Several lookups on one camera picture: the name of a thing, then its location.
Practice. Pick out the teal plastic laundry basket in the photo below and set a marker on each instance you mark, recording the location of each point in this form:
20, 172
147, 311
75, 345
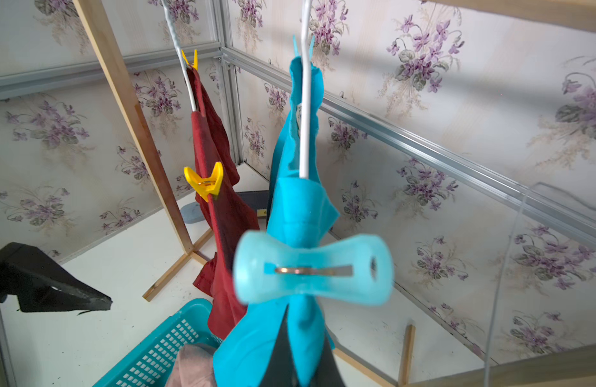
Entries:
151, 362

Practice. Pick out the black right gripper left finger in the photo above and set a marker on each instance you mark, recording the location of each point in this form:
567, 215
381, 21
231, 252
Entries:
281, 370

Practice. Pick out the dark red t-shirt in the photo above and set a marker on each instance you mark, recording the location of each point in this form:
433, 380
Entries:
226, 213

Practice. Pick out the white hanger under red shirt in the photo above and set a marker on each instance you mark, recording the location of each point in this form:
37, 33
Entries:
176, 43

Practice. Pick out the pink t-shirt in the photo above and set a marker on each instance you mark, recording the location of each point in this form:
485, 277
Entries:
193, 367

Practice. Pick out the light blue clothespin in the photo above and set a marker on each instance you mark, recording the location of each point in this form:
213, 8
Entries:
355, 270

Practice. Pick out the yellow clothespin right on red shirt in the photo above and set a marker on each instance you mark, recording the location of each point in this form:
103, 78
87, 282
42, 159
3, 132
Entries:
206, 187

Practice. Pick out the grey blue sponge pad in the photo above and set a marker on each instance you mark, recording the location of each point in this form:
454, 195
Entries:
192, 213

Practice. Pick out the yellow clothespin left on red shirt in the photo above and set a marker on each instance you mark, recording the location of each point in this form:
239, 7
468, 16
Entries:
191, 62

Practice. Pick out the turquoise t-shirt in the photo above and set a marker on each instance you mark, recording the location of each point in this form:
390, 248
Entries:
299, 215

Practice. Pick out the yellow clothespin on red shirt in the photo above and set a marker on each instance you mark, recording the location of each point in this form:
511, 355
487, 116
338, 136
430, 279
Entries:
206, 187
191, 62

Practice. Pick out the white wire hanger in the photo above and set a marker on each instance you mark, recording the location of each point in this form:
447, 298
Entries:
545, 293

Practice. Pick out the wooden clothes rack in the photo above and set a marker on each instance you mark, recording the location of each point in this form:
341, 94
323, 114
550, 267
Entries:
575, 369

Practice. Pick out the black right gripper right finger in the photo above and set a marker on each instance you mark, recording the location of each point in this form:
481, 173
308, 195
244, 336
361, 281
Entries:
327, 373

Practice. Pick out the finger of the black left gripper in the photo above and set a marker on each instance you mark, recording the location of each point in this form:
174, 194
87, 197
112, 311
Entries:
42, 285

